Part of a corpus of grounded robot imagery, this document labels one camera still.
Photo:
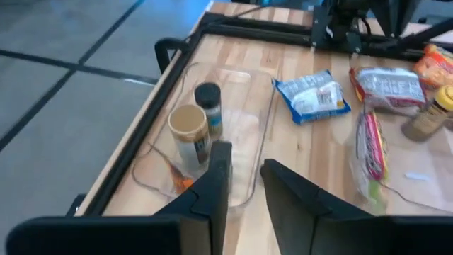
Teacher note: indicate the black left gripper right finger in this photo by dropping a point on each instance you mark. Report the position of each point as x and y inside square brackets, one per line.
[301, 212]

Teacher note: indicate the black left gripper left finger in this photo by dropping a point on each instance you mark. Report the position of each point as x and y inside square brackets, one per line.
[198, 219]

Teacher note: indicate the lime chili shrimp ramen packet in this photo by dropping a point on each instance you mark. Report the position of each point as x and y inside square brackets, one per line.
[371, 148]

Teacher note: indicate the tan-lid spice jar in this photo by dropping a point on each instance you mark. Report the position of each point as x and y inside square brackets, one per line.
[189, 124]

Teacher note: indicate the blue ramen packet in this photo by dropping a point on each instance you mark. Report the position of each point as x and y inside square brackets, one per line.
[311, 97]

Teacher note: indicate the black-lid spice jar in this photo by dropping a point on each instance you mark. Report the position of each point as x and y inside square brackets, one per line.
[208, 95]

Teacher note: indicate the red ramen packet white back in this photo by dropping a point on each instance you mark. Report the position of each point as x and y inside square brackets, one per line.
[389, 86]

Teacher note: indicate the yellow-lid spice jar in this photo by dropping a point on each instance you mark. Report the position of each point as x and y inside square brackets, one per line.
[428, 117]

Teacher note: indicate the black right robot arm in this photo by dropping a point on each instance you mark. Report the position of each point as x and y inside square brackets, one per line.
[339, 25]

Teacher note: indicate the small clear plastic bin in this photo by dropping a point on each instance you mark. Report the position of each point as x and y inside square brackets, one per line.
[244, 117]

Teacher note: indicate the large clear plastic bin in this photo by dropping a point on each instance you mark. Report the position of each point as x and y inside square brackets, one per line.
[417, 159]

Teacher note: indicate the orange ramen packet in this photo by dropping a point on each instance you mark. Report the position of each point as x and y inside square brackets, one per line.
[435, 65]

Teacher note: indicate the black frame clamp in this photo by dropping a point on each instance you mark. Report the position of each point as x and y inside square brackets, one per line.
[163, 46]
[76, 205]

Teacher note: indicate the black metal table frame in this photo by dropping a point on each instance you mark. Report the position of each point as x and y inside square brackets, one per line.
[255, 30]

